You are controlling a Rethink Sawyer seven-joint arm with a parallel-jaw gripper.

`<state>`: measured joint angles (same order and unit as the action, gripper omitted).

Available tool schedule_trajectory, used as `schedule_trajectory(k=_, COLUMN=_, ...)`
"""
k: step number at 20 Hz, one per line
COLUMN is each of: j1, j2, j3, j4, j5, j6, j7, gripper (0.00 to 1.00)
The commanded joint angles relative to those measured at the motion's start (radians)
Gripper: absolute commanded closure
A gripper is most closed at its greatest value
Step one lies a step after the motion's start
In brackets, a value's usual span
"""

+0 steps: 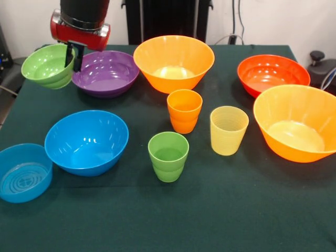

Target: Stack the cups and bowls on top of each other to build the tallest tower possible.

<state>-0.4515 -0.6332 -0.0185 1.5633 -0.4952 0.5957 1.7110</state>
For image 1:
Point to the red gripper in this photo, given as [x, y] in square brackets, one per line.
[84, 38]

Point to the green plastic bowl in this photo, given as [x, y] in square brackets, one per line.
[47, 71]

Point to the round blue plastic bowl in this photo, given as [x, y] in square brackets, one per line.
[86, 147]

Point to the green plastic cup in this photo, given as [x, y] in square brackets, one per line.
[168, 170]

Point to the purple plastic bowl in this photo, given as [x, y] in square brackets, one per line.
[110, 76]

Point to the black office chair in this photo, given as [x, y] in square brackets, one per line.
[15, 68]

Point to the black computer case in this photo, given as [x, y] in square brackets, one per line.
[4, 52]

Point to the large orange plastic bowl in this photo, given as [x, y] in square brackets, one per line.
[173, 63]
[294, 131]

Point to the orange plastic cup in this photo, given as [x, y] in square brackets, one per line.
[183, 120]

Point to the shallow translucent blue bowl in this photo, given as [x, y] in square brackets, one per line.
[23, 178]

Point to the yellow plastic cup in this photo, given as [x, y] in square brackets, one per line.
[228, 141]

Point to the red plastic bowl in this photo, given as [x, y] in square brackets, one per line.
[273, 73]

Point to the dark green tablecloth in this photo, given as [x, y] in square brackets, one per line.
[210, 210]

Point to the black chair with knob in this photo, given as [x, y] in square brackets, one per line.
[323, 68]

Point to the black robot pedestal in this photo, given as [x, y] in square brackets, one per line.
[168, 21]

